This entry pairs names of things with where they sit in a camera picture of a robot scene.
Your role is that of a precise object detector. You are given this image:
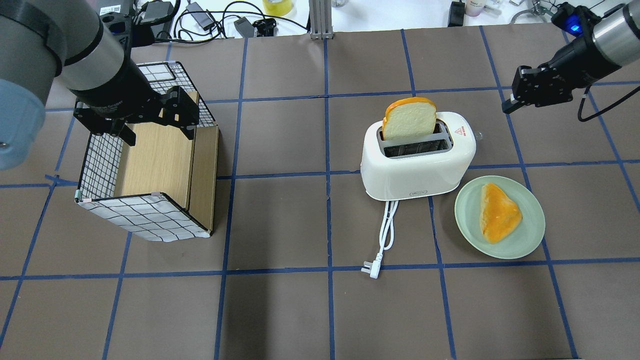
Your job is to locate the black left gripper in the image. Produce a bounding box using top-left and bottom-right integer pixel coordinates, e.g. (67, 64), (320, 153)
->
(73, 86), (200, 147)

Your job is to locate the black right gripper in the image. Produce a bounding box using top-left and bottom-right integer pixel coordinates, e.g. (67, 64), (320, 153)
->
(502, 36), (609, 114)

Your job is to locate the white two-slot toaster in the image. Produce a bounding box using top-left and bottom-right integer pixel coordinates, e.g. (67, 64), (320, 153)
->
(360, 111), (477, 201)

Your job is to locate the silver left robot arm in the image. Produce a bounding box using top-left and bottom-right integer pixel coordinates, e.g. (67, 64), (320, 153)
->
(0, 0), (199, 170)

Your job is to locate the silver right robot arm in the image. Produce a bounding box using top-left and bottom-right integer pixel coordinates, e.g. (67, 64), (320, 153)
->
(502, 0), (640, 114)

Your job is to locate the bread slice in toaster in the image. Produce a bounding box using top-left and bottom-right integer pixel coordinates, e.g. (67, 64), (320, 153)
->
(381, 96), (437, 141)

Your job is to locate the black power adapter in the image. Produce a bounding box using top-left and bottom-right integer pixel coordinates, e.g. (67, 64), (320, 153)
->
(140, 0), (174, 24)

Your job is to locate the orange bread on plate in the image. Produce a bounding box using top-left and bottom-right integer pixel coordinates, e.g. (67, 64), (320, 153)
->
(479, 182), (522, 244)

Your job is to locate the light green plate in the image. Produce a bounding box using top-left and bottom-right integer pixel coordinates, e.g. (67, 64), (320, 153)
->
(454, 175), (546, 260)

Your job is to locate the yellow tape roll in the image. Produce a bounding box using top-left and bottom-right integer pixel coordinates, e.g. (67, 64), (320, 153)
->
(262, 0), (294, 18)

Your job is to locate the checkered wire wooden shelf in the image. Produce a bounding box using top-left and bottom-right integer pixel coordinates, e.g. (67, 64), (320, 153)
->
(74, 61), (219, 242)

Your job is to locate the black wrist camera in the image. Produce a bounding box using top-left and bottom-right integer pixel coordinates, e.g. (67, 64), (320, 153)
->
(551, 2), (602, 38)

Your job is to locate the white toaster power cable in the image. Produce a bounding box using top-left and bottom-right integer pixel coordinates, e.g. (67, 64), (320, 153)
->
(361, 200), (400, 279)

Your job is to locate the aluminium frame post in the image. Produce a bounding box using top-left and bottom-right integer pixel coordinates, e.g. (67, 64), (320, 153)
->
(308, 0), (334, 40)

